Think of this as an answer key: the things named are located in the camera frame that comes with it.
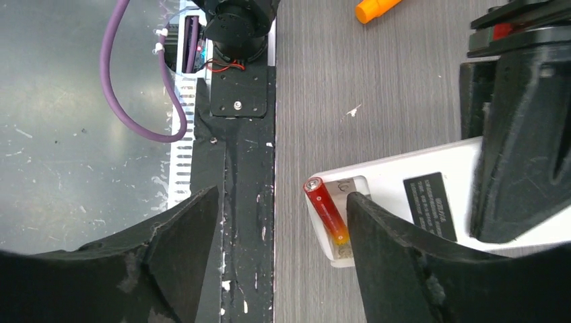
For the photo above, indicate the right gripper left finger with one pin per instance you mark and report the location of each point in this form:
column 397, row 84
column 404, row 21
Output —
column 150, row 272

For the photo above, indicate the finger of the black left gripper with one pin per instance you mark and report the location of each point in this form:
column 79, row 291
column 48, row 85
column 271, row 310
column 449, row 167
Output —
column 519, row 105

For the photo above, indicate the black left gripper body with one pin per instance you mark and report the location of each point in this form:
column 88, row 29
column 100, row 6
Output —
column 519, row 24

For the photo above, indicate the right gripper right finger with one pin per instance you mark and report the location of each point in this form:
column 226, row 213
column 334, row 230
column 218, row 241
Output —
column 406, row 274

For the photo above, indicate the white remote control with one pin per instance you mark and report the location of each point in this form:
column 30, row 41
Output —
column 432, row 189

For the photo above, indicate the red AAA battery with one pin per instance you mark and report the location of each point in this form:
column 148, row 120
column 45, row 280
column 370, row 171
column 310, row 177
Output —
column 325, row 208

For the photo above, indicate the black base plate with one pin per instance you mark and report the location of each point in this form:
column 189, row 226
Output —
column 238, row 157

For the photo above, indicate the orange handle tool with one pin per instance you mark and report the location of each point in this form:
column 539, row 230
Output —
column 367, row 10

